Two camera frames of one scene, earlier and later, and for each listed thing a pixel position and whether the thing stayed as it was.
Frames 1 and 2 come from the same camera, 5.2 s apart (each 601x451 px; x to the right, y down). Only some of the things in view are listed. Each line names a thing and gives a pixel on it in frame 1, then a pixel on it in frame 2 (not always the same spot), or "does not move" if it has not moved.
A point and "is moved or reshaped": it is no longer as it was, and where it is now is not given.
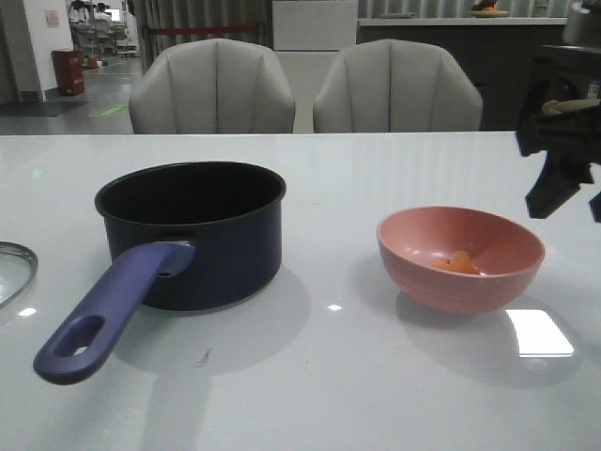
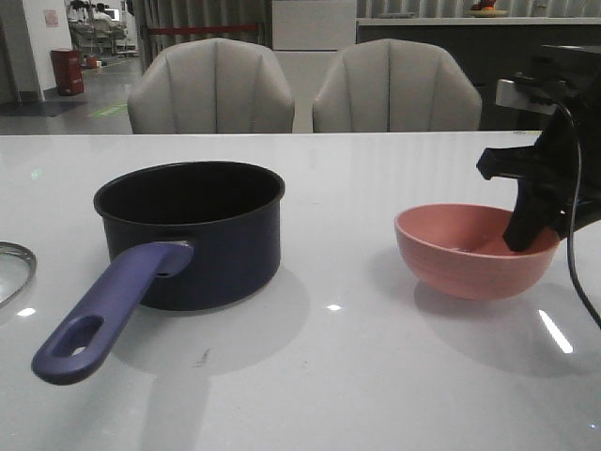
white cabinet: [308, 38] does not move
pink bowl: [455, 259] is moved or reshaped
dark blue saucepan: [187, 236] does not move
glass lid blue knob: [18, 268] does not move
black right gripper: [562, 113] → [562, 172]
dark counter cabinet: [500, 59] does not move
